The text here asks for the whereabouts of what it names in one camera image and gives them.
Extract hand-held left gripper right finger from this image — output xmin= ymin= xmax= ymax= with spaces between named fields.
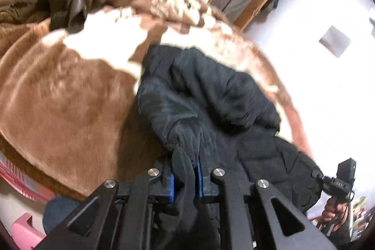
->
xmin=194 ymin=164 xmax=337 ymax=250

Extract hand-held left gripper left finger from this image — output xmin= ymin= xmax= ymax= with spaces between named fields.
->
xmin=38 ymin=161 xmax=176 ymax=250

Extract black puffer jacket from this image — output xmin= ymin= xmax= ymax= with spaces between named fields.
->
xmin=136 ymin=44 xmax=326 ymax=250

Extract person's right forearm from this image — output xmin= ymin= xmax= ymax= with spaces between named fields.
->
xmin=330 ymin=220 xmax=354 ymax=250

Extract person's right hand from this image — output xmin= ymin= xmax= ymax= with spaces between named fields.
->
xmin=322 ymin=200 xmax=351 ymax=229

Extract colourful blurred items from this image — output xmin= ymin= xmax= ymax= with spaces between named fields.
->
xmin=351 ymin=196 xmax=368 ymax=236

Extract person's leg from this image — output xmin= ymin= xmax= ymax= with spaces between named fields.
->
xmin=42 ymin=196 xmax=87 ymax=235

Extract brown and cream printed blanket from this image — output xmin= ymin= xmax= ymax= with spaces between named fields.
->
xmin=0 ymin=0 xmax=316 ymax=201

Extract striped bed sheet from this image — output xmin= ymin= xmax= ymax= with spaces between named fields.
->
xmin=0 ymin=152 xmax=57 ymax=201

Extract pink plastic stool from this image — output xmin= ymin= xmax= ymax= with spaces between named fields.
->
xmin=11 ymin=211 xmax=46 ymax=243

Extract hanging bags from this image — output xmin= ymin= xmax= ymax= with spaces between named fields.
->
xmin=263 ymin=0 xmax=282 ymax=15

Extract grey wall panel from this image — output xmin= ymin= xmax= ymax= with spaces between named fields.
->
xmin=319 ymin=24 xmax=352 ymax=58

